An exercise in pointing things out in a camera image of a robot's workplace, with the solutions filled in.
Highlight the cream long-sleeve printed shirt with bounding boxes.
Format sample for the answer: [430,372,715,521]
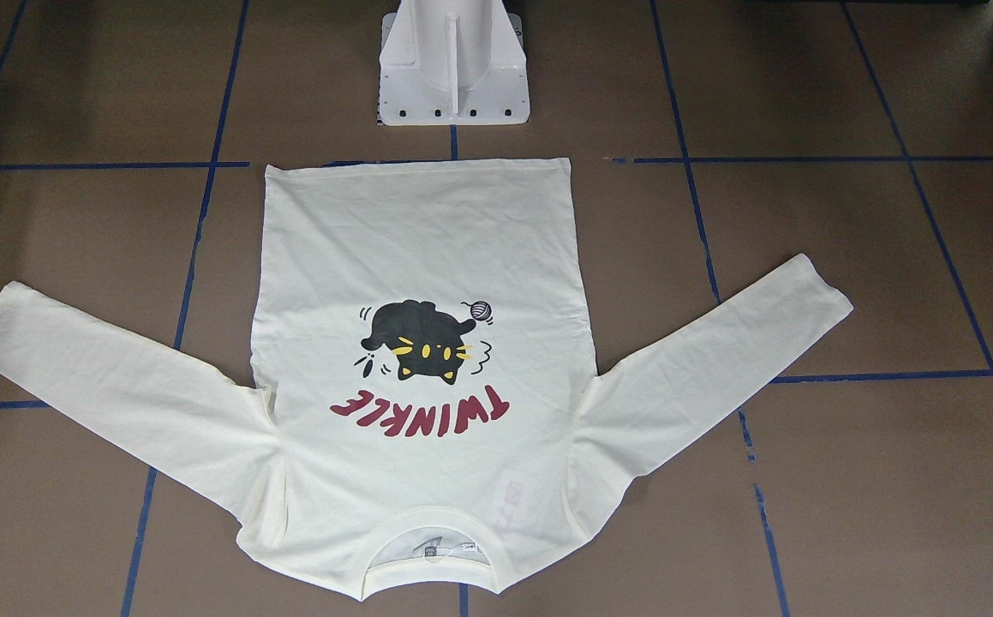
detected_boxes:
[0,158,852,601]

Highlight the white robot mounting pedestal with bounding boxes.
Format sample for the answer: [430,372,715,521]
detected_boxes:
[378,1,530,126]

